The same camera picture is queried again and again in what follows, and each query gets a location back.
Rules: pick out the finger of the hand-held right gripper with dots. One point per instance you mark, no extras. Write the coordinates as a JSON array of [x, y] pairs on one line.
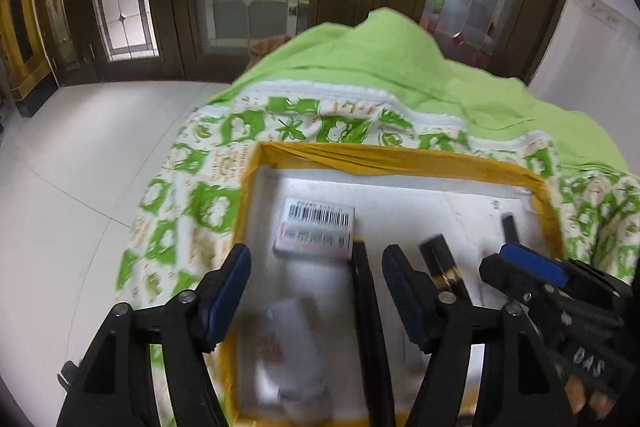
[[505, 279], [535, 263]]

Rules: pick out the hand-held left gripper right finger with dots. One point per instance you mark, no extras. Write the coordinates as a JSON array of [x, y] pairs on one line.
[[405, 302]]

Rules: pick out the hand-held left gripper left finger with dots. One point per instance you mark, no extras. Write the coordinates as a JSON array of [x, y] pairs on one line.
[[230, 292]]

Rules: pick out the long black pen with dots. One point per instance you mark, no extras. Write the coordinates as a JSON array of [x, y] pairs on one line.
[[372, 337]]

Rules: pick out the black pen with gold rings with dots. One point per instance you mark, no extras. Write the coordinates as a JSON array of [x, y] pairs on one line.
[[440, 259]]

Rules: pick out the white tray with yellow tape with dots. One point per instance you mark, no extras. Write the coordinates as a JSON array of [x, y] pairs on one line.
[[400, 207]]

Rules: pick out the small white barcode box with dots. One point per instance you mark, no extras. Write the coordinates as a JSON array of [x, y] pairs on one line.
[[315, 227]]

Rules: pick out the person's right hand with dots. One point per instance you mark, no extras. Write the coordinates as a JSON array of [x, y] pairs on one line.
[[577, 394]]

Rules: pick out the black stick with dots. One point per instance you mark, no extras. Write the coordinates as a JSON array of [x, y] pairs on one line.
[[511, 229]]

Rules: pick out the green printed blanket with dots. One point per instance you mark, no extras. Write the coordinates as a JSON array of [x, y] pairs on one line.
[[200, 207]]

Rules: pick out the plain green sheet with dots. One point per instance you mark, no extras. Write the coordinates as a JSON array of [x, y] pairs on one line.
[[400, 67]]

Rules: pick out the brown cloth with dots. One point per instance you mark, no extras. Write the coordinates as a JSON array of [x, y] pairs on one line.
[[267, 47]]

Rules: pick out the gold-framed cabinet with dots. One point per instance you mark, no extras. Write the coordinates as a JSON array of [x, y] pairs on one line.
[[20, 32]]

